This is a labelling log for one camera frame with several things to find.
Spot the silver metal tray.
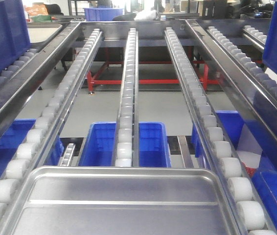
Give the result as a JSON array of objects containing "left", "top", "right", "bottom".
[{"left": 0, "top": 166, "right": 239, "bottom": 235}]

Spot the grey tray far left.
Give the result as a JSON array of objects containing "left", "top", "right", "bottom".
[{"left": 27, "top": 23, "right": 63, "bottom": 48}]

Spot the middle roller track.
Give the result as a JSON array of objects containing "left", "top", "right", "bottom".
[{"left": 112, "top": 28, "right": 139, "bottom": 167}]

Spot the roller track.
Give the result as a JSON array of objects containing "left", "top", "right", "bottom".
[
  {"left": 0, "top": 48, "right": 38, "bottom": 84},
  {"left": 164, "top": 27, "right": 277, "bottom": 235},
  {"left": 112, "top": 28, "right": 139, "bottom": 167},
  {"left": 207, "top": 26, "right": 277, "bottom": 100},
  {"left": 58, "top": 143, "right": 76, "bottom": 167},
  {"left": 0, "top": 28, "right": 102, "bottom": 224}
]

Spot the blue bin below centre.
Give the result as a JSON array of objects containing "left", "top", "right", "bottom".
[{"left": 79, "top": 122, "right": 171, "bottom": 167}]

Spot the blue bin below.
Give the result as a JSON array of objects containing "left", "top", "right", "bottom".
[
  {"left": 0, "top": 118, "right": 65, "bottom": 204},
  {"left": 79, "top": 122, "right": 171, "bottom": 167},
  {"left": 191, "top": 110, "right": 277, "bottom": 235}
]

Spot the lower roller track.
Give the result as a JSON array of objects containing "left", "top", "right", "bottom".
[{"left": 58, "top": 143, "right": 76, "bottom": 167}]

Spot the distant blue bin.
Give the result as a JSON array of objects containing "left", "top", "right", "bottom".
[{"left": 84, "top": 8, "right": 124, "bottom": 22}]

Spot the far right roller track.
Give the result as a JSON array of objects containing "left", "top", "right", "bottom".
[{"left": 207, "top": 26, "right": 277, "bottom": 100}]

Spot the blue bin below right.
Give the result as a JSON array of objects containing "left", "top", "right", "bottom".
[{"left": 191, "top": 110, "right": 277, "bottom": 235}]

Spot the blue bin below left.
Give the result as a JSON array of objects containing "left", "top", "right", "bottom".
[{"left": 0, "top": 118, "right": 65, "bottom": 204}]

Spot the far left roller track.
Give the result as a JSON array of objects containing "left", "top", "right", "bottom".
[{"left": 0, "top": 48, "right": 38, "bottom": 84}]

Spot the large blue bin top left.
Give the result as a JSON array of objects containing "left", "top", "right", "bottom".
[{"left": 0, "top": 0, "right": 31, "bottom": 72}]

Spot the red metal cart frame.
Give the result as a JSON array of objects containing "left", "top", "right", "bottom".
[{"left": 86, "top": 46, "right": 218, "bottom": 93}]

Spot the right steel divider rail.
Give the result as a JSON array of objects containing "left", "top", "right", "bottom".
[{"left": 185, "top": 19, "right": 277, "bottom": 169}]

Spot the steel divider rail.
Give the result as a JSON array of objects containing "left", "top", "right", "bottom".
[
  {"left": 0, "top": 23, "right": 82, "bottom": 137},
  {"left": 185, "top": 19, "right": 277, "bottom": 169}
]

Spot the left steel divider rail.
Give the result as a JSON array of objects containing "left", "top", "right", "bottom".
[{"left": 0, "top": 23, "right": 82, "bottom": 137}]

